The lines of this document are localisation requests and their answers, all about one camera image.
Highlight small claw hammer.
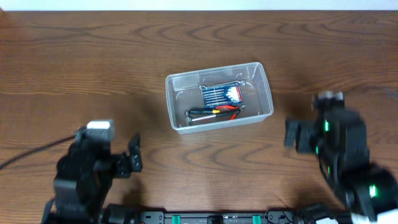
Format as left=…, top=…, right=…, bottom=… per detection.
left=185, top=115, right=221, bottom=126

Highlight black yellow screwdriver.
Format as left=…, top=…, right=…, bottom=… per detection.
left=185, top=108, right=230, bottom=117

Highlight red handled pliers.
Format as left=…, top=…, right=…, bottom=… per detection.
left=216, top=105, right=247, bottom=120

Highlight blue precision screwdriver set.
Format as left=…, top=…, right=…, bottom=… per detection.
left=200, top=85, right=243, bottom=108

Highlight small silver wrench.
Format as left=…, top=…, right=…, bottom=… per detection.
left=199, top=80, right=246, bottom=90

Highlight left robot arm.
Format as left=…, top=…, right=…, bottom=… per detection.
left=41, top=129, right=143, bottom=223

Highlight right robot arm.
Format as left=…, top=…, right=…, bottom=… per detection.
left=284, top=96, right=397, bottom=222

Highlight clear plastic container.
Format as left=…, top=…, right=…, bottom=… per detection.
left=165, top=62, right=274, bottom=134

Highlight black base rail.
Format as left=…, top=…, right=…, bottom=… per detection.
left=97, top=204, right=353, bottom=224

